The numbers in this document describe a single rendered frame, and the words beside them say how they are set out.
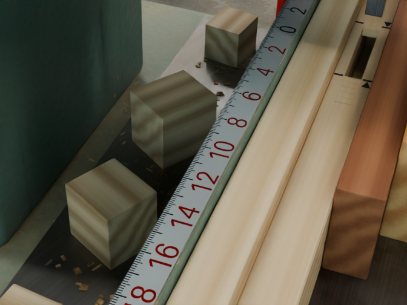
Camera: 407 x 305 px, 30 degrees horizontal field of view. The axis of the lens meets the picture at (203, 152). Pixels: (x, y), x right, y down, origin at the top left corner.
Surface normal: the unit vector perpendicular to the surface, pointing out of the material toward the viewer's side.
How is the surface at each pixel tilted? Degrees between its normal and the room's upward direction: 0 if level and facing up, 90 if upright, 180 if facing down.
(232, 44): 90
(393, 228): 90
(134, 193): 0
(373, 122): 0
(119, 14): 90
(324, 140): 0
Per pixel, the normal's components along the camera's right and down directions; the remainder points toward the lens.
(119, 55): 0.94, 0.24
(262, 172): 0.03, -0.77
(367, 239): -0.34, 0.59
